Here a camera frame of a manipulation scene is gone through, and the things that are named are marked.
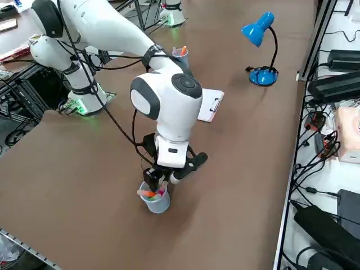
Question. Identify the orange highlighter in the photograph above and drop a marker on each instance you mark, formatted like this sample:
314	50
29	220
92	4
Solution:
184	50
147	193

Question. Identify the clear plastic cup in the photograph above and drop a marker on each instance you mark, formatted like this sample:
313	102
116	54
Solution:
181	60
157	206

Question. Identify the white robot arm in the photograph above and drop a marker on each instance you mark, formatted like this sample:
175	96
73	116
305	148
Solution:
173	11
118	31

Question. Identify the white clipboard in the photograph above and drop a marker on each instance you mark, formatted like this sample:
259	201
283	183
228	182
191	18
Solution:
209	111

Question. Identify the black power adapter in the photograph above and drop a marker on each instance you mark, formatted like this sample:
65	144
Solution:
344	60
323	227
334	87

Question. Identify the green highlighter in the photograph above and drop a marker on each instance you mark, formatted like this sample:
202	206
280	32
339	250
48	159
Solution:
153	198

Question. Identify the white paper sheet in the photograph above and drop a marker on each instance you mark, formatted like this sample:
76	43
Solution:
208	108

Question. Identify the black metal clipboard clip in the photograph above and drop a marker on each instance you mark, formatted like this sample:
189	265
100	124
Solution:
216	104

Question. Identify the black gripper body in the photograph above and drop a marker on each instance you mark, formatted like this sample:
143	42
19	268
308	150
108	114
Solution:
149	146

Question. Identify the pink tissue box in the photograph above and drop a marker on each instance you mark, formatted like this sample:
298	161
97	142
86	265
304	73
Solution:
350	135

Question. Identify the aluminium frame post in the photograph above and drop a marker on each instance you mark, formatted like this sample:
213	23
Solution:
317	39

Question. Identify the blue desk lamp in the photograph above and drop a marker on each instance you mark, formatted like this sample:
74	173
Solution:
258	26

